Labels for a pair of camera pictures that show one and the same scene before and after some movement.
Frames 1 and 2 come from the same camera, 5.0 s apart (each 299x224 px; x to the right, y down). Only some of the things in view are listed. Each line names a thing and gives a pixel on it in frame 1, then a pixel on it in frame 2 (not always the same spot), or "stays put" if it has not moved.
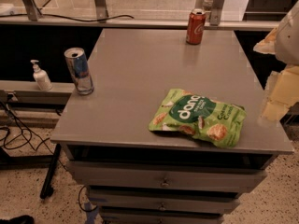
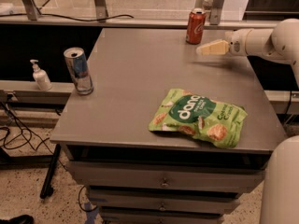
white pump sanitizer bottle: (41, 77) stays put
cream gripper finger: (282, 91) -> (235, 38)
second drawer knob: (162, 208) stays put
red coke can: (196, 24) stays put
